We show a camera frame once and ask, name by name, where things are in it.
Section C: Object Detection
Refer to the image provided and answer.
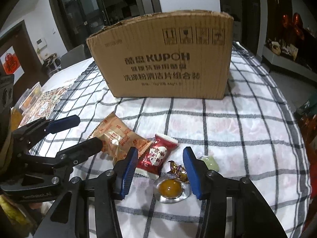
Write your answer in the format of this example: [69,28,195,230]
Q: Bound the wooden door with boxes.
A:
[0,21,32,85]

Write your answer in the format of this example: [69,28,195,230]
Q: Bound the orange snack packet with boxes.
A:
[88,112,152,165]

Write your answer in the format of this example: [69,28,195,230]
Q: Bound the white hallway appliance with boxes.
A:
[231,20,242,42]

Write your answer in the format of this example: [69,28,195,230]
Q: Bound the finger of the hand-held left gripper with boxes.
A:
[11,115,81,154]
[22,137,103,186]

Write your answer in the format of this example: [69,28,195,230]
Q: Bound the brown cardboard box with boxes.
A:
[86,10,234,100]

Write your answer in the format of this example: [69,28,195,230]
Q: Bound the dark red snack packet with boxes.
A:
[135,133,179,180]

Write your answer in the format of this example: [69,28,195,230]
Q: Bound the gold foil candy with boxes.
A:
[166,161,189,181]

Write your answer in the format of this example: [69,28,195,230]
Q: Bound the patterned table mat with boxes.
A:
[18,84,75,127]

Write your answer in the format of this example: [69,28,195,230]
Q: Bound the white low bench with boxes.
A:
[263,45,317,87]

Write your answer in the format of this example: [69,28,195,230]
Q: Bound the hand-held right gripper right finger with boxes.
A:
[183,147,289,238]

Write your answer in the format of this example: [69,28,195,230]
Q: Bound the black framed glass sliding door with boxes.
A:
[47,0,161,52]

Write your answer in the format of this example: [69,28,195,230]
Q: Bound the orange box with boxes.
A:
[11,108,24,129]

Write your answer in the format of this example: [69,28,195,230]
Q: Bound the pale green jelly cup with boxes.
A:
[197,154,221,171]

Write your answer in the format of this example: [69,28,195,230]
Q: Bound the dark tall wardrobe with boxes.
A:
[266,0,293,31]

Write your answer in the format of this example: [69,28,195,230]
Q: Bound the red paper decoration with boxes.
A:
[0,52,25,75]

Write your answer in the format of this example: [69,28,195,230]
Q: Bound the grey dining chair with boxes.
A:
[61,44,87,68]

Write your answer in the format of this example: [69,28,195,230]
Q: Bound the clear plastic food container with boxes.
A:
[20,83,42,109]

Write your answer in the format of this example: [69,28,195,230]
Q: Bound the amber jelly cup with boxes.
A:
[153,176,191,204]

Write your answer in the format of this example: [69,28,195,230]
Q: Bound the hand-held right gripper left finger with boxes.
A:
[30,147,138,238]

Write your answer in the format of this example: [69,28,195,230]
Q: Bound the white table cover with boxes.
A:
[42,57,96,92]

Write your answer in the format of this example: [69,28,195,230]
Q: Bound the white storage cart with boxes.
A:
[42,53,62,76]

